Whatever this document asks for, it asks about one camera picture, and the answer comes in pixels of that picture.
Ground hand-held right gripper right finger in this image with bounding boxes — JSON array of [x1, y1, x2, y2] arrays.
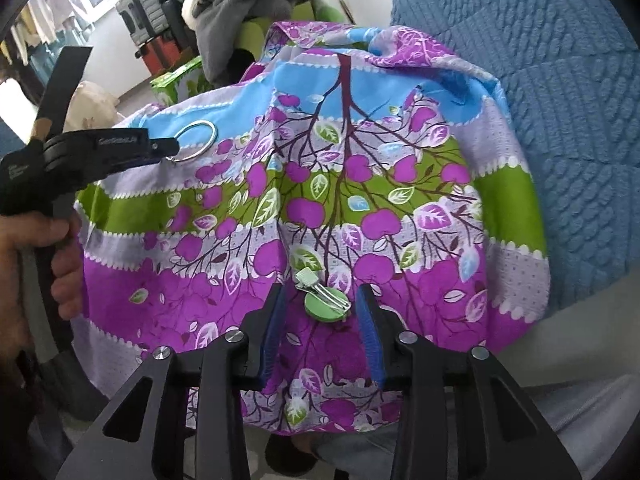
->
[[355, 284, 583, 480]]

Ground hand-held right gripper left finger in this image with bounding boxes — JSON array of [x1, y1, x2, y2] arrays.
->
[[55, 285, 288, 480]]

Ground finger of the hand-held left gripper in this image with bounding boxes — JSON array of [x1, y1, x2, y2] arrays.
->
[[147, 136, 181, 162]]

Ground silver bangle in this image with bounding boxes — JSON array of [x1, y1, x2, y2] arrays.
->
[[171, 119, 219, 164]]

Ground green hair clip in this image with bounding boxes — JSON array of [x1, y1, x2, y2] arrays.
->
[[294, 268, 354, 324]]

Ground person's left hand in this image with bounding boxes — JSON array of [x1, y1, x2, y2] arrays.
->
[[0, 209, 84, 357]]

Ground cream floral covered table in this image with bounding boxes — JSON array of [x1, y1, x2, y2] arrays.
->
[[64, 80, 127, 132]]

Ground green printed carton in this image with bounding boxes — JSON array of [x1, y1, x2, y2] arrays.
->
[[149, 56, 209, 107]]

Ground red suitcase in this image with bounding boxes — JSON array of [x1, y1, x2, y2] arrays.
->
[[134, 35, 182, 77]]

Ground blue curtain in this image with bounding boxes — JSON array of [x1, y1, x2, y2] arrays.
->
[[29, 30, 72, 82]]

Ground floral printed cloth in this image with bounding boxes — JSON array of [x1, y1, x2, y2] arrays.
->
[[71, 20, 549, 435]]

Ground black suitcase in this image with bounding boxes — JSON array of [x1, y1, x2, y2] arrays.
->
[[159, 0, 197, 52]]

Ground grey suitcase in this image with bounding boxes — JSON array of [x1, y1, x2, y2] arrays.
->
[[114, 0, 172, 47]]

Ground green chair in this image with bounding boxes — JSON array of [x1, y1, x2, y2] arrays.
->
[[235, 1, 352, 82]]

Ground grey fleece garment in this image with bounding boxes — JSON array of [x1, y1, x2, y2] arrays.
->
[[192, 0, 317, 87]]

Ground cream fleece blanket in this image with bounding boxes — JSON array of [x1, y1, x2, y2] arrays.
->
[[180, 0, 212, 29]]

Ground blue quilted sofa cushion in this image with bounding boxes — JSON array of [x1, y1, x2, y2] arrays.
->
[[389, 0, 640, 392]]

